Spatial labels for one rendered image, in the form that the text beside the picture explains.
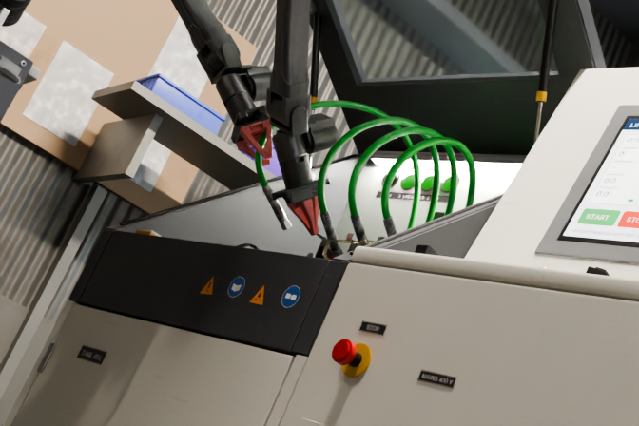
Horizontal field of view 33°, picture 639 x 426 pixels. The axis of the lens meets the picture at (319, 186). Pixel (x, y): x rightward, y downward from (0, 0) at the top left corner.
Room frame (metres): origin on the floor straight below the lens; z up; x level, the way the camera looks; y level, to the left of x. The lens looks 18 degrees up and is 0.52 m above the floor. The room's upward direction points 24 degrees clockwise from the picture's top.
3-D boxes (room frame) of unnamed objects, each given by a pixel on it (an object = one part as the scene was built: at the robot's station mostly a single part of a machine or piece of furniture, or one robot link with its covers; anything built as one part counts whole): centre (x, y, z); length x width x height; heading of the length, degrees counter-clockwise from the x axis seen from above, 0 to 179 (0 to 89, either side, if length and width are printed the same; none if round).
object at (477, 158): (2.20, -0.26, 1.43); 0.54 x 0.03 x 0.02; 40
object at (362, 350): (1.51, -0.14, 0.80); 0.05 x 0.04 x 0.05; 40
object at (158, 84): (3.35, 0.54, 1.65); 0.28 x 0.19 x 0.09; 121
